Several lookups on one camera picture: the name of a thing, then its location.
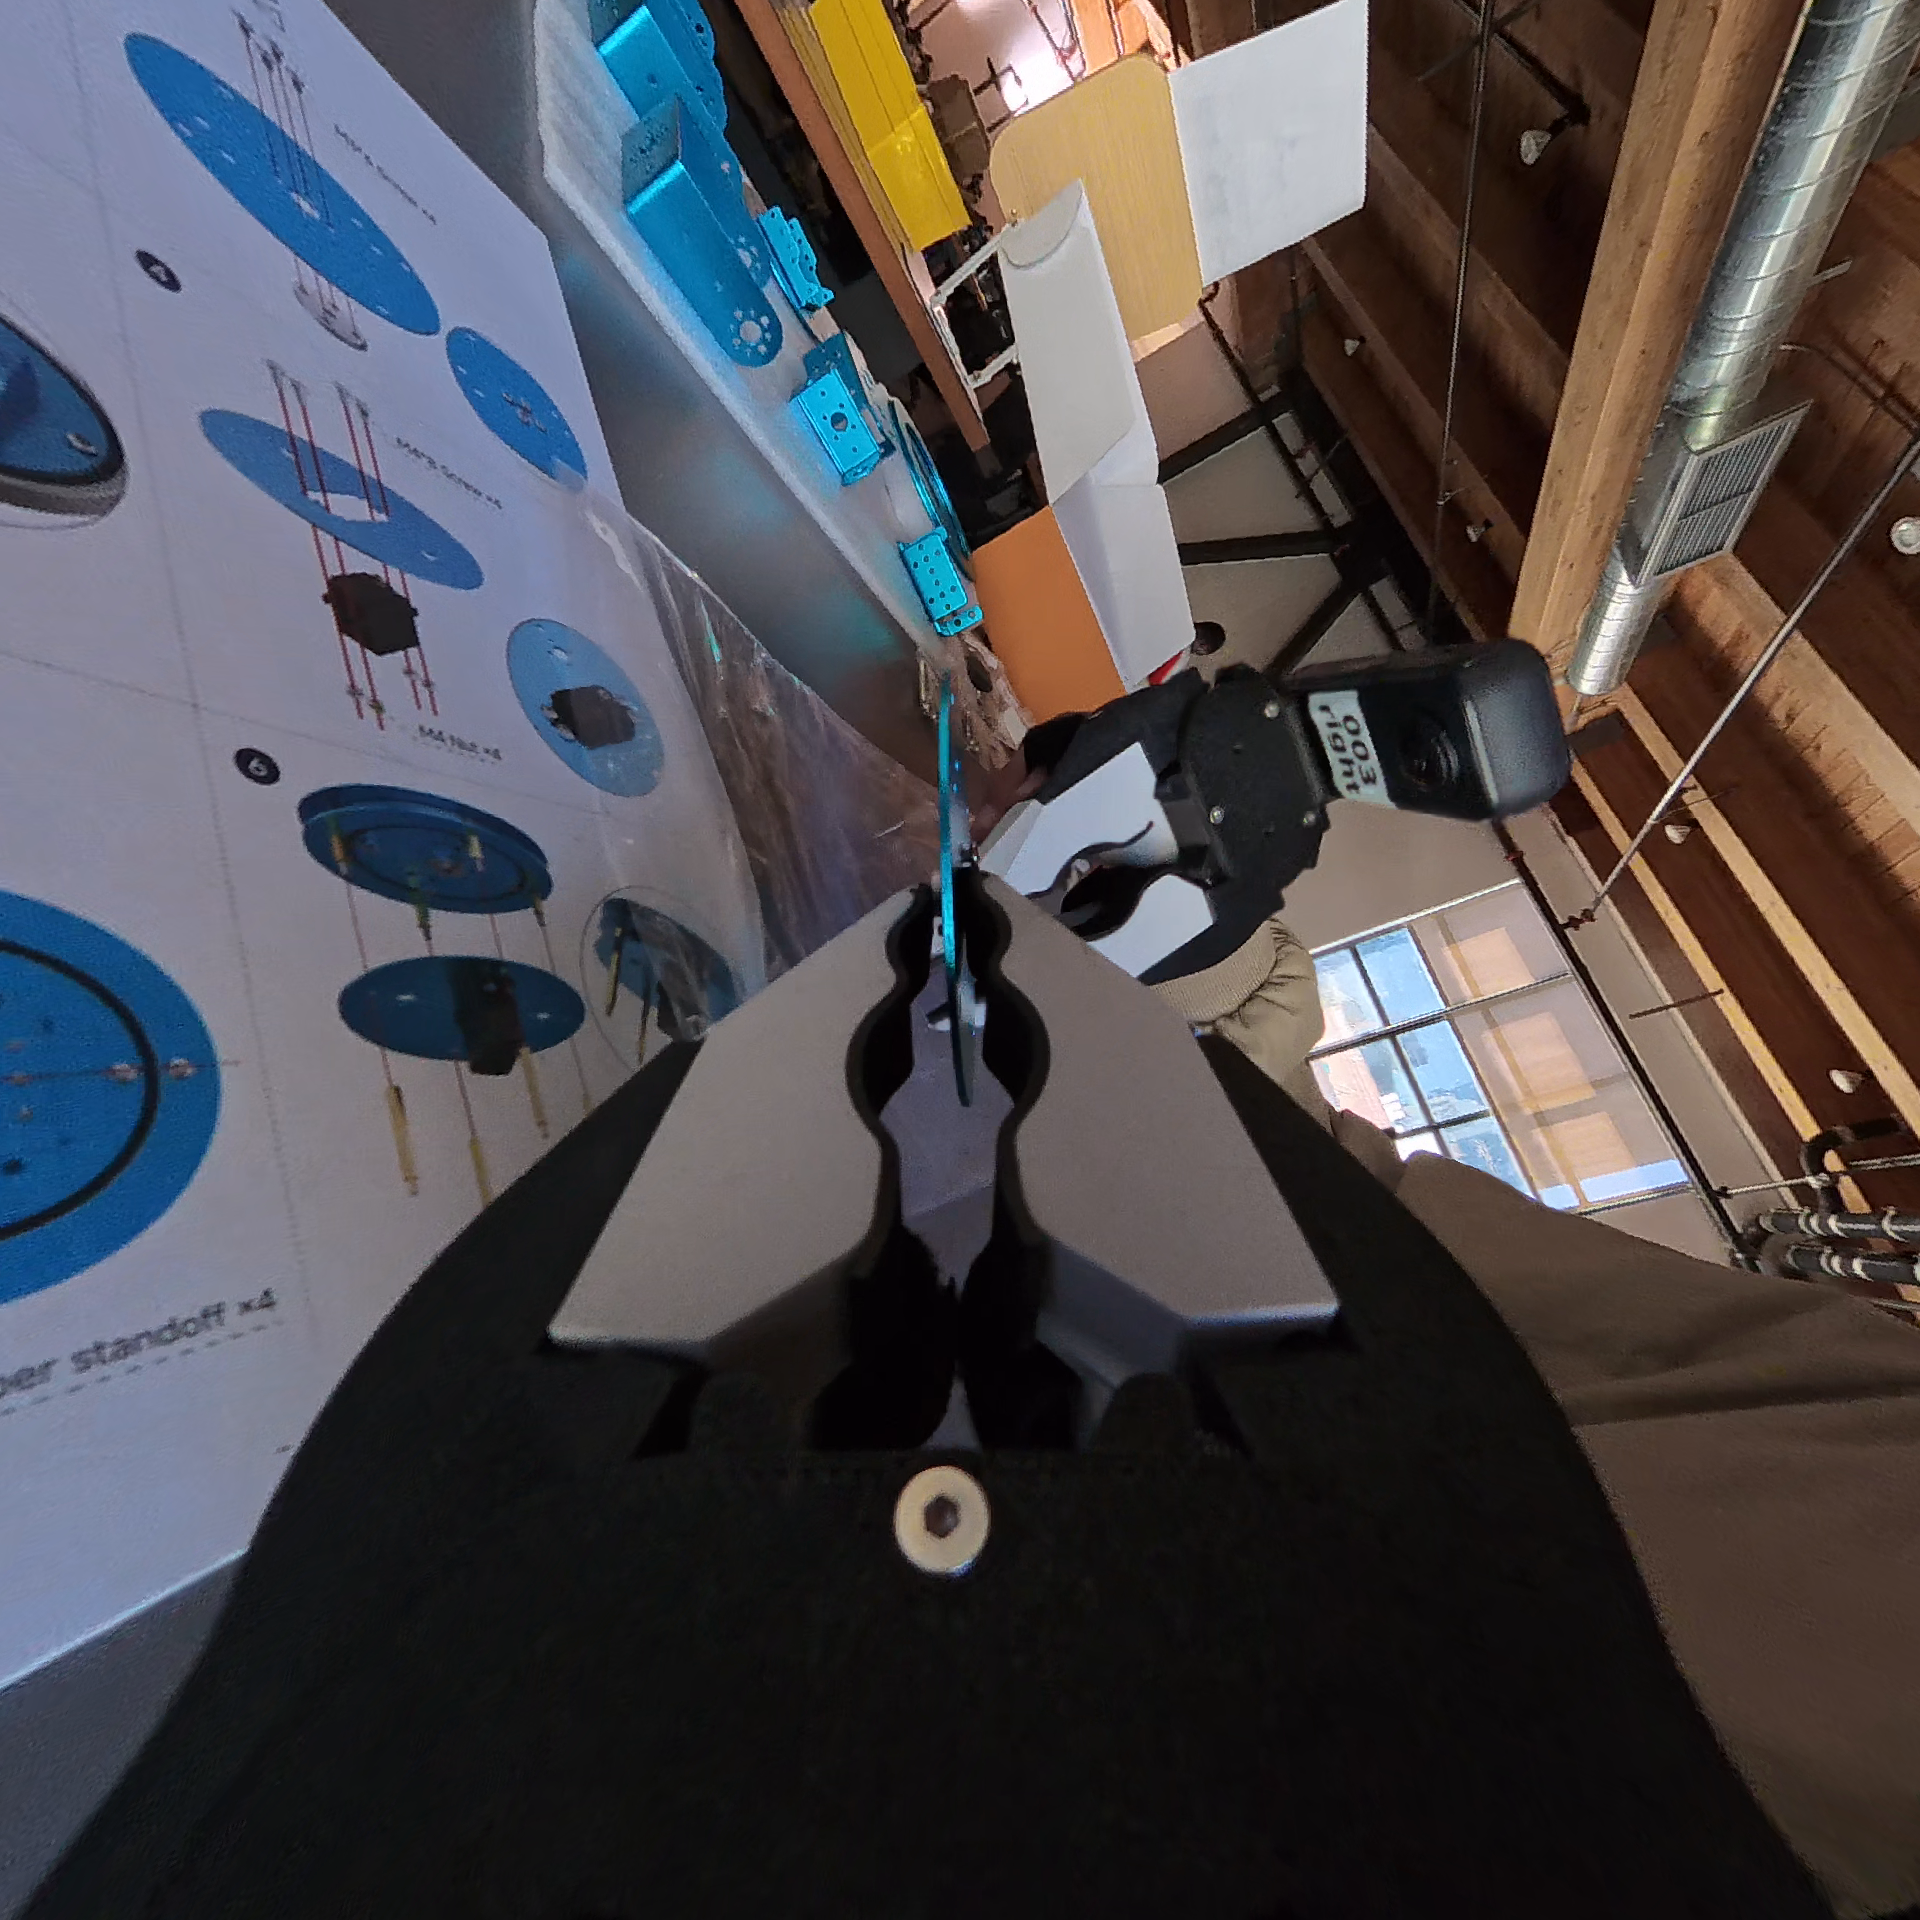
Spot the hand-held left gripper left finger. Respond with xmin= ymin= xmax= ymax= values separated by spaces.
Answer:
xmin=547 ymin=878 xmax=962 ymax=1449

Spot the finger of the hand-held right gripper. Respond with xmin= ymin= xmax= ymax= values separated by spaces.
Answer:
xmin=1071 ymin=863 xmax=1256 ymax=986
xmin=976 ymin=791 xmax=1191 ymax=911

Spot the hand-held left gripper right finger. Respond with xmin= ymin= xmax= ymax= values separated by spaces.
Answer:
xmin=965 ymin=873 xmax=1339 ymax=1445

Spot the blue round metal plate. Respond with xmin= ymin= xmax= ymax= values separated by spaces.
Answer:
xmin=934 ymin=675 xmax=997 ymax=1108

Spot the person's right forearm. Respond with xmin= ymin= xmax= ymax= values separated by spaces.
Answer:
xmin=1147 ymin=913 xmax=1920 ymax=1503

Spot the pile of small screw bags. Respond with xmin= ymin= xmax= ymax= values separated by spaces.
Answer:
xmin=915 ymin=641 xmax=1042 ymax=770

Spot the orange and white cardboard box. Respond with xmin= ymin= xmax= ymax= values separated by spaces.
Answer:
xmin=969 ymin=179 xmax=1200 ymax=724

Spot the clear plastic bag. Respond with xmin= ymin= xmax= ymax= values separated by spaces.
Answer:
xmin=630 ymin=525 xmax=965 ymax=980

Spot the large window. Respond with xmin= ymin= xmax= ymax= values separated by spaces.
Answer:
xmin=1305 ymin=878 xmax=1700 ymax=1216

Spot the white card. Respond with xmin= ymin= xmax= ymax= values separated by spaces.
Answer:
xmin=1164 ymin=0 xmax=1371 ymax=286

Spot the black insulated pipe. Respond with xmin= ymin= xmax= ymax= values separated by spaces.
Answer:
xmin=1741 ymin=1199 xmax=1920 ymax=1247
xmin=1754 ymin=1243 xmax=1920 ymax=1294

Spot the yellow rounded sign board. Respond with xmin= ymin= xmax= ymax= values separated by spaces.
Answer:
xmin=984 ymin=56 xmax=1204 ymax=349

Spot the yellow storage bin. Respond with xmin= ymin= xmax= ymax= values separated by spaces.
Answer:
xmin=798 ymin=0 xmax=972 ymax=255

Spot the assembly guide paper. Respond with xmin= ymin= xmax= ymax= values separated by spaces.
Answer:
xmin=0 ymin=0 xmax=770 ymax=1691

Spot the white foam sheet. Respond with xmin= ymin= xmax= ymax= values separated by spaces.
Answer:
xmin=532 ymin=0 xmax=981 ymax=651

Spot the person's beige jacket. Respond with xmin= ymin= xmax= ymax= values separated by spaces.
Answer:
xmin=1620 ymin=1468 xmax=1920 ymax=1920

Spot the blue metal ring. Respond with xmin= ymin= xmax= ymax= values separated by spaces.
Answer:
xmin=886 ymin=396 xmax=976 ymax=600

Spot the silver spiral air duct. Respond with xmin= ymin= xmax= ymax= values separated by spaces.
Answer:
xmin=1564 ymin=0 xmax=1920 ymax=702

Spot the small blue angled bracket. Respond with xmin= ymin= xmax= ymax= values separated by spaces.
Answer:
xmin=756 ymin=201 xmax=837 ymax=313

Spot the large blue U bracket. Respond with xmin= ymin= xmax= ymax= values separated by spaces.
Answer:
xmin=619 ymin=98 xmax=788 ymax=370
xmin=590 ymin=0 xmax=739 ymax=165

